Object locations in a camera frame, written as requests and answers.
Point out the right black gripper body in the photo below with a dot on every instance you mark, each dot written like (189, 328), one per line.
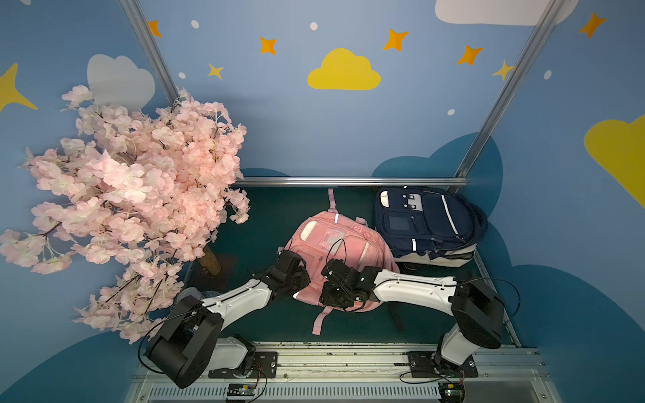
(334, 285)

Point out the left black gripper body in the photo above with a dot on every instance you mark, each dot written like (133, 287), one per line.
(296, 272)

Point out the pink backpack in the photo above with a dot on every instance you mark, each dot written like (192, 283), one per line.
(329, 236)

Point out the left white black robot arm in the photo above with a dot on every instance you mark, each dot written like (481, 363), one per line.
(187, 343)

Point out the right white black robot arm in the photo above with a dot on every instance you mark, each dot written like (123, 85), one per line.
(477, 309)

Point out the navy blue backpack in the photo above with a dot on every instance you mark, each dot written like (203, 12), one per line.
(429, 226)

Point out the left green circuit board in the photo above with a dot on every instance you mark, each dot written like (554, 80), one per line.
(243, 392)

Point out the green circuit board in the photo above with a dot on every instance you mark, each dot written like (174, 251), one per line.
(243, 392)
(451, 393)

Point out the rear horizontal aluminium bar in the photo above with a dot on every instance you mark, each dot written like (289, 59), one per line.
(350, 181)

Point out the right green circuit board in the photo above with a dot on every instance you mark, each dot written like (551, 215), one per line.
(451, 393)

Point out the pink cherry blossom tree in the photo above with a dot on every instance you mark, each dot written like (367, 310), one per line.
(146, 192)

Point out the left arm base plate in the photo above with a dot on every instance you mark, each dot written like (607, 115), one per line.
(254, 364)

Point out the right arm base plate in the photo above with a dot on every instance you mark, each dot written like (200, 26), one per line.
(423, 364)

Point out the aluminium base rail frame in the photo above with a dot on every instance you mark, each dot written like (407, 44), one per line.
(357, 372)

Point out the right aluminium frame post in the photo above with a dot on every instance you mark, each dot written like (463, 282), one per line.
(530, 52)

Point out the aluminium frame post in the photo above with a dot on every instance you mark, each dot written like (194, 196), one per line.
(530, 52)
(139, 23)

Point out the left aluminium frame post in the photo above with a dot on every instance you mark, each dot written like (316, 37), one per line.
(139, 23)

